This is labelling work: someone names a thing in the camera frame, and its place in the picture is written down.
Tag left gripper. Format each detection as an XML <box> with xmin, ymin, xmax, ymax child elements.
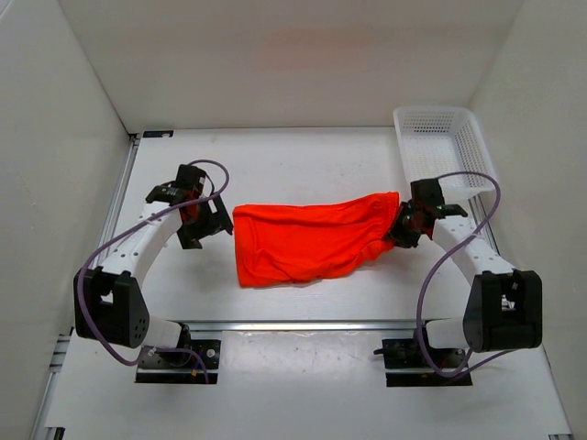
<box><xmin>177</xmin><ymin>192</ymin><xmax>232</xmax><ymax>250</ymax></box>

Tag orange shorts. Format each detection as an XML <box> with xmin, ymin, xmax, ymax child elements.
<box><xmin>233</xmin><ymin>192</ymin><xmax>400</xmax><ymax>288</ymax></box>

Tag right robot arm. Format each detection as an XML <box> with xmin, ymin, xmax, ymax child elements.
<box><xmin>386</xmin><ymin>201</ymin><xmax>543</xmax><ymax>367</ymax></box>

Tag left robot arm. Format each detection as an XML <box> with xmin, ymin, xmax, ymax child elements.
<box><xmin>73</xmin><ymin>181</ymin><xmax>233</xmax><ymax>367</ymax></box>

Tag white plastic basket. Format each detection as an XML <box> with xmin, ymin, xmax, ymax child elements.
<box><xmin>393</xmin><ymin>105</ymin><xmax>496</xmax><ymax>203</ymax></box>

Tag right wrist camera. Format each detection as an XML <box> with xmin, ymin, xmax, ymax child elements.
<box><xmin>410</xmin><ymin>178</ymin><xmax>446</xmax><ymax>210</ymax></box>

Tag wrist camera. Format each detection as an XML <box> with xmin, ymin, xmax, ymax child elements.
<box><xmin>174</xmin><ymin>164</ymin><xmax>207</xmax><ymax>194</ymax></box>
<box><xmin>410</xmin><ymin>178</ymin><xmax>446</xmax><ymax>210</ymax></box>

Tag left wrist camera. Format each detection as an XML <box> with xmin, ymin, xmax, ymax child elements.
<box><xmin>174</xmin><ymin>164</ymin><xmax>207</xmax><ymax>194</ymax></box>

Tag aluminium front rail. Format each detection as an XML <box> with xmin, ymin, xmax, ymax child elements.
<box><xmin>183</xmin><ymin>319</ymin><xmax>524</xmax><ymax>334</ymax></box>

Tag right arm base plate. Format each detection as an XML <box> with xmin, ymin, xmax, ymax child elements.
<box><xmin>373</xmin><ymin>339</ymin><xmax>473</xmax><ymax>388</ymax></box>

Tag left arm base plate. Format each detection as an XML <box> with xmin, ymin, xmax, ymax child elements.
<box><xmin>135</xmin><ymin>338</ymin><xmax>221</xmax><ymax>385</ymax></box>

